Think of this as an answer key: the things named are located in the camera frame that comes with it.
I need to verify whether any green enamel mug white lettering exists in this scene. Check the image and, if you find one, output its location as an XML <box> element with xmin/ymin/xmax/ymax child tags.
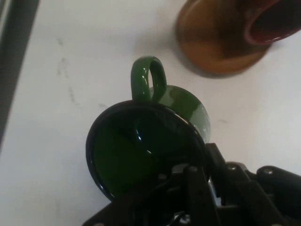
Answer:
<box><xmin>85</xmin><ymin>55</ymin><xmax>212</xmax><ymax>203</ymax></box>

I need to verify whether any red enamel mug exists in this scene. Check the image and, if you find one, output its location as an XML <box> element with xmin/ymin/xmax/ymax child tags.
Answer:
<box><xmin>244</xmin><ymin>0</ymin><xmax>301</xmax><ymax>46</ymax></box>

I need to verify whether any brown wooden mug tree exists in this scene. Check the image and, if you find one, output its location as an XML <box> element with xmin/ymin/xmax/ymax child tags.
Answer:
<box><xmin>175</xmin><ymin>0</ymin><xmax>274</xmax><ymax>76</ymax></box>

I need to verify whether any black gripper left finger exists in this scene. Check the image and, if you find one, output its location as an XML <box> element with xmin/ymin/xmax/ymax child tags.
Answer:
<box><xmin>82</xmin><ymin>164</ymin><xmax>222</xmax><ymax>226</ymax></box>

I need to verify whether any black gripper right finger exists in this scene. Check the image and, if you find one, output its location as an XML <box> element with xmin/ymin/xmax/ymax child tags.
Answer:
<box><xmin>205</xmin><ymin>142</ymin><xmax>301</xmax><ymax>226</ymax></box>

